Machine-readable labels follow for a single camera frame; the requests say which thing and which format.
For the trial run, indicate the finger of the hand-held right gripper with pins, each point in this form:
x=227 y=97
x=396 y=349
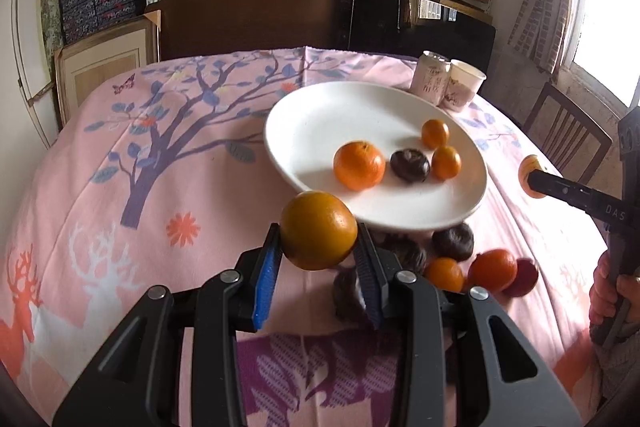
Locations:
x=565 y=193

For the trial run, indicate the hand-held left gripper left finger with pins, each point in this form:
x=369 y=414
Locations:
x=265 y=279

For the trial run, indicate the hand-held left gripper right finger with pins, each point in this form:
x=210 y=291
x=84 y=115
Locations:
x=367 y=289

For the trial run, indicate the dark water chestnut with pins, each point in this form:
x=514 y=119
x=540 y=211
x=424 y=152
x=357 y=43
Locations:
x=410 y=165
x=452 y=241
x=412 y=254
x=345 y=297

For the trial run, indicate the red plum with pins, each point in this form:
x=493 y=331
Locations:
x=526 y=278
x=529 y=167

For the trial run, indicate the yellowish orange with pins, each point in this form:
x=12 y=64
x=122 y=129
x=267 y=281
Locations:
x=317 y=231

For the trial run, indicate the small orange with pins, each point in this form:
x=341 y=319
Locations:
x=444 y=274
x=446 y=162
x=435 y=133

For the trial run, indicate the deep orange tangerine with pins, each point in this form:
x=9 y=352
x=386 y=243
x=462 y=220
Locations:
x=492 y=269
x=359 y=165

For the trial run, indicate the white plate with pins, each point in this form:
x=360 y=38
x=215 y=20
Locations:
x=325 y=122

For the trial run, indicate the person's right hand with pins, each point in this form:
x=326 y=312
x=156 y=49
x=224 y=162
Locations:
x=600 y=294

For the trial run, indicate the dark wooden chair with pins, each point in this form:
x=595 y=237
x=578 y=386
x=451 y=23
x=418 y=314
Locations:
x=575 y=113

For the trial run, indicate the white paper cup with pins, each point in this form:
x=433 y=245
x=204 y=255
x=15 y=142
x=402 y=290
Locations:
x=460 y=92

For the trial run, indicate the pink drink can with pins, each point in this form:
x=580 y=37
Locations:
x=429 y=79

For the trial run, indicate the window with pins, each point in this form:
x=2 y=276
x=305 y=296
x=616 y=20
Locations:
x=610 y=7

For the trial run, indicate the pink printed tablecloth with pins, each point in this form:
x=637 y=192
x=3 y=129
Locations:
x=100 y=187

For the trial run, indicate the black glossy board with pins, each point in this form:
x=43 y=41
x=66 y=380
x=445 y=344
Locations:
x=380 y=22

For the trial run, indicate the brown board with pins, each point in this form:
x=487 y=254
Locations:
x=240 y=24

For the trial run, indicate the wooden picture frame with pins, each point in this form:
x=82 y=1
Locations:
x=100 y=67

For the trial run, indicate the white door frame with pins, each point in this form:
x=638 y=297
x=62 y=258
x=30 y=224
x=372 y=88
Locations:
x=30 y=57

